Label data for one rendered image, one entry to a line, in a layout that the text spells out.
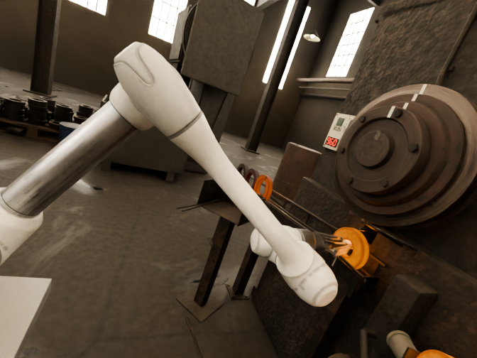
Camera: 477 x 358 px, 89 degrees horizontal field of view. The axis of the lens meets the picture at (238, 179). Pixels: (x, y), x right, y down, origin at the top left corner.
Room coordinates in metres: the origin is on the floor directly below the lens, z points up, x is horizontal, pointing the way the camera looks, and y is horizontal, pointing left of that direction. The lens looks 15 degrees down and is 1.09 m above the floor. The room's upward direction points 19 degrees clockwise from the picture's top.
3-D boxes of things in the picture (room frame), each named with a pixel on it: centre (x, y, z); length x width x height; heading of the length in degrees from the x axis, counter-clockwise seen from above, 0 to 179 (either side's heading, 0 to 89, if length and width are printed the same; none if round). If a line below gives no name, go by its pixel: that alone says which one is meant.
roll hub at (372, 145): (0.81, -0.39, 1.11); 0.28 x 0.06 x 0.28; 26
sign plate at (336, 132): (1.21, -0.43, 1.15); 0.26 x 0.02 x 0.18; 26
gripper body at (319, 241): (0.79, -0.34, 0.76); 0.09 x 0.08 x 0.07; 116
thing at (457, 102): (0.86, -0.48, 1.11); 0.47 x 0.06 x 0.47; 26
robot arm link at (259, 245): (0.69, -0.18, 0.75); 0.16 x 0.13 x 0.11; 116
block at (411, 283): (0.65, -0.60, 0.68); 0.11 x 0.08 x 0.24; 116
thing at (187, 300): (1.18, 0.00, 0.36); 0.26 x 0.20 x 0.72; 61
